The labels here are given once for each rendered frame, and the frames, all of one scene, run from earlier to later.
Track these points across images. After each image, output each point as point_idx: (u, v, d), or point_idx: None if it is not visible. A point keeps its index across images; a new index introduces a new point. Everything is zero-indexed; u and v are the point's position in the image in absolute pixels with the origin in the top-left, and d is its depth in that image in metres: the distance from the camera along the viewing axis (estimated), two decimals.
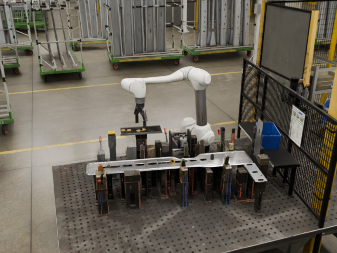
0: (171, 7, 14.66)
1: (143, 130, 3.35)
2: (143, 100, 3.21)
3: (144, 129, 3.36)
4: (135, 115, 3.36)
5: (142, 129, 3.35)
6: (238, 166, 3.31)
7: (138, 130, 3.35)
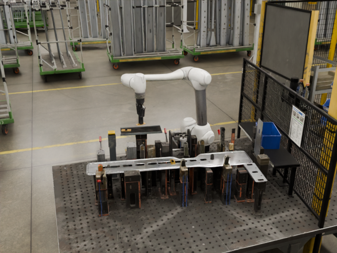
0: (171, 7, 14.66)
1: (142, 124, 3.33)
2: (143, 95, 3.20)
3: (144, 123, 3.34)
4: (138, 115, 3.31)
5: (141, 123, 3.33)
6: (238, 166, 3.31)
7: (138, 124, 3.32)
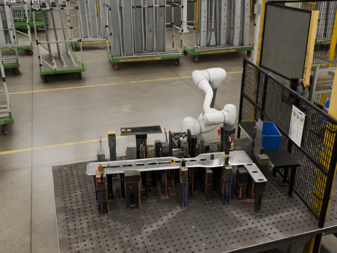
0: (171, 7, 14.66)
1: (228, 155, 3.21)
2: (231, 127, 3.07)
3: (230, 155, 3.21)
4: (225, 145, 3.20)
5: None
6: (238, 166, 3.31)
7: (223, 155, 3.22)
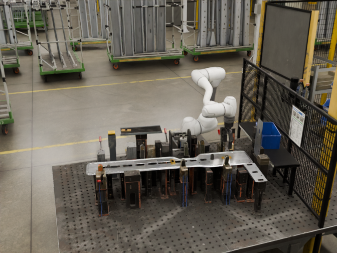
0: (171, 7, 14.66)
1: None
2: (231, 119, 3.04)
3: (229, 157, 3.22)
4: (223, 133, 3.21)
5: None
6: (238, 166, 3.31)
7: (223, 157, 3.22)
